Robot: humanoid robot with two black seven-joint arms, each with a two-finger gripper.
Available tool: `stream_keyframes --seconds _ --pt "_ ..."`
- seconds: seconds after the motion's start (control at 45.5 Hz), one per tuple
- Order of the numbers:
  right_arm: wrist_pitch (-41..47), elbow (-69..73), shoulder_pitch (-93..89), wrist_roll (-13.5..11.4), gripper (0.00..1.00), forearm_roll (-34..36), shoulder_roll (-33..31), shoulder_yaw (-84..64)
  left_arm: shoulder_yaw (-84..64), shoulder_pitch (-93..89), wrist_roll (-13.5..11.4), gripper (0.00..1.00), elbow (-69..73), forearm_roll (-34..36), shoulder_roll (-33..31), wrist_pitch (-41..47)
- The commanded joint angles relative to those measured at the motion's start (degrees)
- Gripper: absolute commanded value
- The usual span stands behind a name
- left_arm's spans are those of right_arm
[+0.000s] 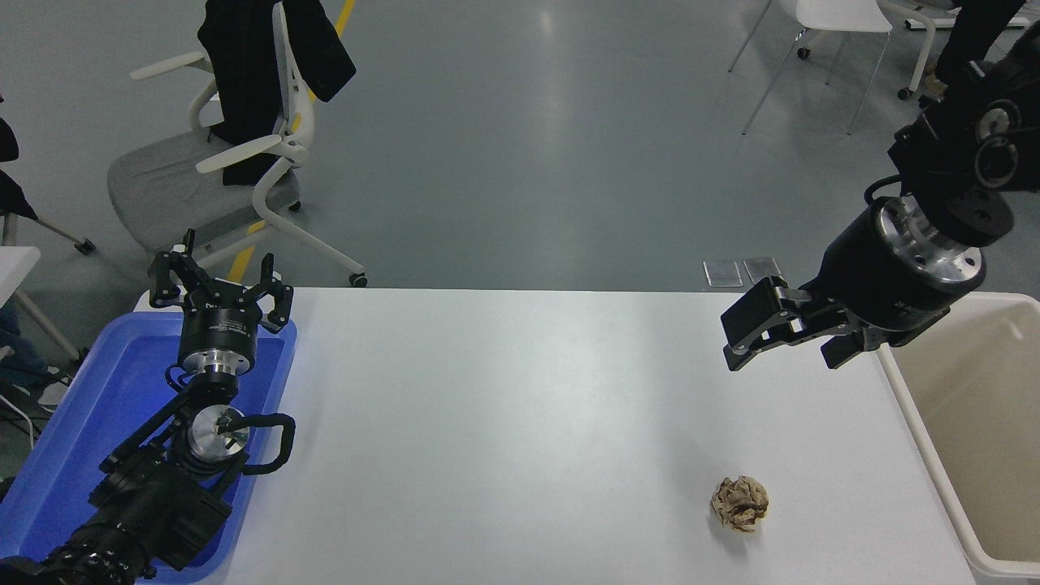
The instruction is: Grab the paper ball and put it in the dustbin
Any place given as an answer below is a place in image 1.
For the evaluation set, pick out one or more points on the grey chair leg with caster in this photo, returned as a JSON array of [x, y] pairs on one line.
[[49, 230]]

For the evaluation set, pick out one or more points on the white office chair grey seat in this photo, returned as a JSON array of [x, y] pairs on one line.
[[162, 187]]

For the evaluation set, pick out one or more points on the large pale plastic bin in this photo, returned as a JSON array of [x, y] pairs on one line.
[[983, 455]]

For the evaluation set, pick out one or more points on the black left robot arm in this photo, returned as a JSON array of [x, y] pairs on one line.
[[154, 504]]

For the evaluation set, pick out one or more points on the tan paper ball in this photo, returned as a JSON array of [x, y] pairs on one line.
[[739, 504]]

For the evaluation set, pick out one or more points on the white floor bar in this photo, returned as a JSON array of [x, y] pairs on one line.
[[934, 22]]

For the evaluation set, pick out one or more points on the white shell chair thin legs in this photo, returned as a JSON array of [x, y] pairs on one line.
[[837, 12]]

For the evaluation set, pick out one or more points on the black jacket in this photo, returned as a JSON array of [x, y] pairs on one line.
[[244, 73]]

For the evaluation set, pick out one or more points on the small white table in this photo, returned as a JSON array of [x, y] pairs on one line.
[[12, 264]]

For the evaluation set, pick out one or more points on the white chair frame with caster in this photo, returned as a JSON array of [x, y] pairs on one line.
[[922, 57]]

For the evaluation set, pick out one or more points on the metal floor plate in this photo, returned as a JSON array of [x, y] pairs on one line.
[[764, 271], [722, 274]]

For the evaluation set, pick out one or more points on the person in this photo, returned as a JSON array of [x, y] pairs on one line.
[[16, 357], [975, 32]]

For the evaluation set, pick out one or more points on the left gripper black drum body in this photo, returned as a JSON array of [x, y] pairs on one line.
[[219, 325]]

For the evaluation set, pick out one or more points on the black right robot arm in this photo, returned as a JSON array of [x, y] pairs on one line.
[[959, 162]]

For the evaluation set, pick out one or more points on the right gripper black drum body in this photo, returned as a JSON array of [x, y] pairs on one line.
[[869, 284]]

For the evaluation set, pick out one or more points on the blue plastic tray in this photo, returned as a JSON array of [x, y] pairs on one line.
[[81, 406]]

